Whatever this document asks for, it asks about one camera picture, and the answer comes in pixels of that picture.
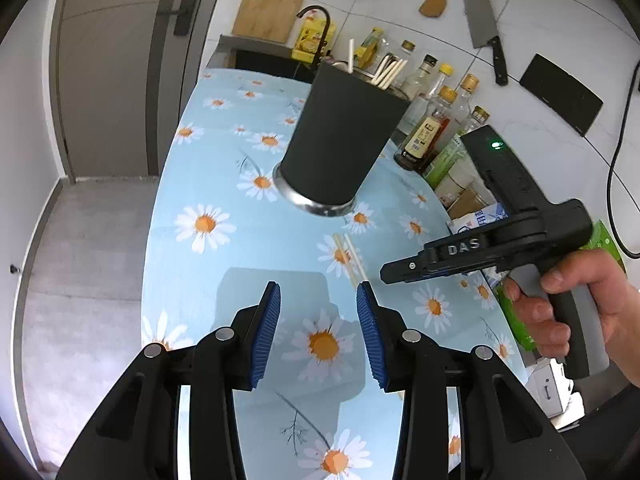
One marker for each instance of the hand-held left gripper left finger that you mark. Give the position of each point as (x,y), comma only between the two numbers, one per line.
(265,330)

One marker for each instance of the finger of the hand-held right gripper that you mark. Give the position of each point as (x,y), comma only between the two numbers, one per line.
(400,271)

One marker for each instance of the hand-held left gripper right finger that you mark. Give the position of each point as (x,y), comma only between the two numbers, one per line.
(370,335)

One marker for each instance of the black utensil holder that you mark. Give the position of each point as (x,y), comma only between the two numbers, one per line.
(340,140)

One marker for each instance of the pale wooden chopstick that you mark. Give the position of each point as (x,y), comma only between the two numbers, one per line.
(396,72)
(351,55)

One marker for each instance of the chopsticks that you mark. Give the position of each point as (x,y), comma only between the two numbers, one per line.
(382,72)

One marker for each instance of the person's right hand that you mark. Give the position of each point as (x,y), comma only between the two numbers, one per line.
(615,300)

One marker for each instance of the white and blue package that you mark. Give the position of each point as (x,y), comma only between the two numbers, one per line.
(475,221)

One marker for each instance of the brown box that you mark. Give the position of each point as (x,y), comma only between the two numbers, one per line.
(470,202)

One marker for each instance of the blue daisy tablecloth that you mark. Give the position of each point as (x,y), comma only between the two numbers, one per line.
(210,280)

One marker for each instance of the white lid jar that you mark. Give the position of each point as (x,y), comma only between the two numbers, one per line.
(457,182)

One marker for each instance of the green plastic package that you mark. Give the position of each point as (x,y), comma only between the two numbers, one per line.
(512,322)

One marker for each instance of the green plastic bottle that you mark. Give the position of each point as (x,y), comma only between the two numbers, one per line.
(445,162)

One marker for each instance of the yellow cap glass bottle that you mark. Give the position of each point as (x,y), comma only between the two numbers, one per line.
(469,91)
(445,72)
(479,117)

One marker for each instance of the dark soy sauce bottle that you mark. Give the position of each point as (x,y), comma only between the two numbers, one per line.
(422,145)

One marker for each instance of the black cap glass bottle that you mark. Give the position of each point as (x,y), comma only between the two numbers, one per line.
(425,77)

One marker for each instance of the brown cap glass bottle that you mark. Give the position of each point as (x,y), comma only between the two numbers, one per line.
(407,62)

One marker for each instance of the yellow label bottle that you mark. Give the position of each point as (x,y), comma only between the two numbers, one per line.
(372,46)

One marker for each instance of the yellow oil bottle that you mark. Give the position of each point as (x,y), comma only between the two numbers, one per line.
(306,40)

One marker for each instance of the kitchen sink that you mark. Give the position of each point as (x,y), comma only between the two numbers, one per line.
(260,62)

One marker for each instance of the black faucet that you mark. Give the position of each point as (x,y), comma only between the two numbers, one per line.
(327,30)

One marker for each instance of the grey door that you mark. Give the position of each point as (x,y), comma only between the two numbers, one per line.
(110,85)

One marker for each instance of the wooden cutting board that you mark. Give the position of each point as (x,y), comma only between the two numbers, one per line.
(270,5)

